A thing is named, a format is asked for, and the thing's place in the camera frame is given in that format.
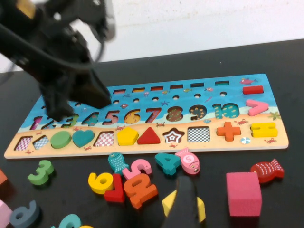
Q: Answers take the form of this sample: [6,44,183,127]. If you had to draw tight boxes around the green circle piece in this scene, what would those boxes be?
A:
[49,130,73,149]

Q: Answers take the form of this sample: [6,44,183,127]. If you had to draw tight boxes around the pink number five piece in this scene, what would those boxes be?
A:
[121,158,152,181]

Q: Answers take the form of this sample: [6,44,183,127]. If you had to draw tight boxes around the yellow equals sign piece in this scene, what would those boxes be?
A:
[250,122,278,138]

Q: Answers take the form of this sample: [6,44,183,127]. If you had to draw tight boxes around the pink wooden fish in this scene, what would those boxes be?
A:
[174,147,200,175]

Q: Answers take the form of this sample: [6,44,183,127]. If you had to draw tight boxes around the red triangle piece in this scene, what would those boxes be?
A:
[137,127,161,145]

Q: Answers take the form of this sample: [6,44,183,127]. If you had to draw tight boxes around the orange number ten piece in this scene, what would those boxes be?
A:
[123,172,159,209]

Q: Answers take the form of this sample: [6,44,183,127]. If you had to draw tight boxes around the teal heart piece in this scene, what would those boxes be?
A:
[72,129,95,148]

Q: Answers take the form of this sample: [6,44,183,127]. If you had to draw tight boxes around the blue-grey number nine piece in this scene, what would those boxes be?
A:
[9,200,40,228]

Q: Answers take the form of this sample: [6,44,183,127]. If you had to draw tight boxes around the yellow wooden cube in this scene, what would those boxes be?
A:
[161,190,206,224]

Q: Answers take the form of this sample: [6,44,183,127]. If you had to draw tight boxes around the red wooden fish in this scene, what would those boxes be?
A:
[250,158,285,184]

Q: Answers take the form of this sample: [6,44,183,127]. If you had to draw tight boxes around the pink wooden cube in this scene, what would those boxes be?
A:
[0,199,12,226]

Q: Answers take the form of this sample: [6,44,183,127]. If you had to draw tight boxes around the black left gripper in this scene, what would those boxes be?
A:
[0,9,112,122]

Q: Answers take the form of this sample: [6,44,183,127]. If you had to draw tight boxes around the orange plus sign piece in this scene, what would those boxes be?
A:
[216,122,242,143]

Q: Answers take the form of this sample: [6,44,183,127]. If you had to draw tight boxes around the orange wooden cube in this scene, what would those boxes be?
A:
[0,168,8,187]

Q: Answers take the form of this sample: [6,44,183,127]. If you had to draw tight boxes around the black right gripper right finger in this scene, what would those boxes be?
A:
[186,177,201,228]

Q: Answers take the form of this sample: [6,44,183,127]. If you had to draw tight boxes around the teal wooden fish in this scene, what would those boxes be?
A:
[108,152,130,176]

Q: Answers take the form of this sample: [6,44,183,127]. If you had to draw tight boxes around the green number three piece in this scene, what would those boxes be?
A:
[27,160,55,186]

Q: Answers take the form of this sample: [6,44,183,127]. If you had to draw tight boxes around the magenta wooden cube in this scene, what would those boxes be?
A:
[226,172,263,217]

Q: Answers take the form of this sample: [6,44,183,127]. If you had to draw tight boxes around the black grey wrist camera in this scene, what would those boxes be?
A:
[95,0,117,42]

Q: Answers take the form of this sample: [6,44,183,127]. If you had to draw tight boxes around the long black camera cable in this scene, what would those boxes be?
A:
[89,21,107,64]

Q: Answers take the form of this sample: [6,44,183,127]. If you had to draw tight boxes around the yellow pentagon piece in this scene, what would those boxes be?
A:
[117,127,140,146]

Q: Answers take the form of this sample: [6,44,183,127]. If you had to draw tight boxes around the red minus sign piece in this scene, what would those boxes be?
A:
[242,85,265,95]

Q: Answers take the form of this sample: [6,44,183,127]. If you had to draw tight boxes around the teal number four piece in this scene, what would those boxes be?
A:
[154,152,182,176]

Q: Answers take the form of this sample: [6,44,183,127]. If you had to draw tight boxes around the blue wooden puzzle board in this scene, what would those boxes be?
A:
[3,73,290,160]

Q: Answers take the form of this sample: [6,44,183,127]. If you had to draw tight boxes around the yellow number six piece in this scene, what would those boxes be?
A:
[87,172,114,195]

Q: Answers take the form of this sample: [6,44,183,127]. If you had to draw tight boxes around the pink greater-than sign piece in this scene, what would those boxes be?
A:
[246,98,269,117]

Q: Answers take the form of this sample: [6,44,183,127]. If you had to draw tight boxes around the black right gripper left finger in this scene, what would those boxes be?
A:
[163,176,188,228]

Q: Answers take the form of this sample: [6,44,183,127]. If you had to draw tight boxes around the teal number two piece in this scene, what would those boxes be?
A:
[58,213,83,228]

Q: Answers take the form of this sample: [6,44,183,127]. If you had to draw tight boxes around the red number seven piece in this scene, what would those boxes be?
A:
[104,173,126,203]

